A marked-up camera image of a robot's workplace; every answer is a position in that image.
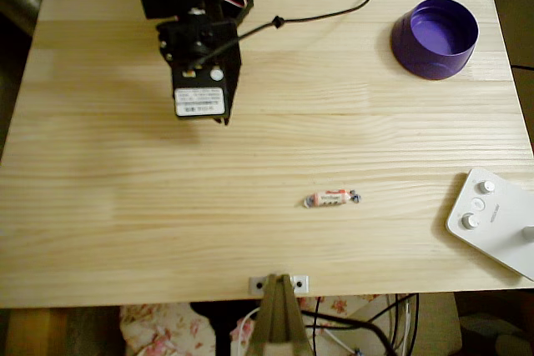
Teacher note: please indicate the white red candy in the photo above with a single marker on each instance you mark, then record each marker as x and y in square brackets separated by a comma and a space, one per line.
[331, 198]

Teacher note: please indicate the purple plastic bowl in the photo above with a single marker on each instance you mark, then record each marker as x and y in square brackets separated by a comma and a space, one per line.
[417, 60]

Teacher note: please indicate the floral fabric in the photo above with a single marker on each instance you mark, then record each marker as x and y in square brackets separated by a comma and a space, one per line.
[158, 331]

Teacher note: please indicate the white lamp base with knobs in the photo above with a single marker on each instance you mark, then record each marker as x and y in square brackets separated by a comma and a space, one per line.
[500, 239]

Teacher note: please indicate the brown wooden table leg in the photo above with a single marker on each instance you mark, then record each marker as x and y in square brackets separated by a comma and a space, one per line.
[37, 335]

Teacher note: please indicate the black camera box white label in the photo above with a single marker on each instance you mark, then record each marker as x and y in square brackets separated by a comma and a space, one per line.
[200, 97]

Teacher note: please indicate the silver metal bracket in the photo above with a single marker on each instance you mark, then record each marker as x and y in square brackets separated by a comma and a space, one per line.
[253, 281]

